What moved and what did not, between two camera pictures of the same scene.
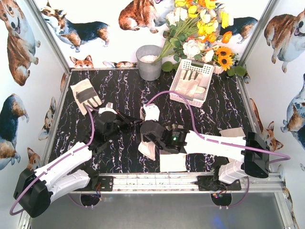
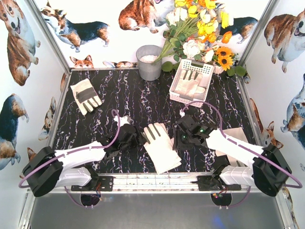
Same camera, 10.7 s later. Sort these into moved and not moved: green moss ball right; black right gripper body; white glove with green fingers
Moved: black right gripper body
Not moved: green moss ball right; white glove with green fingers
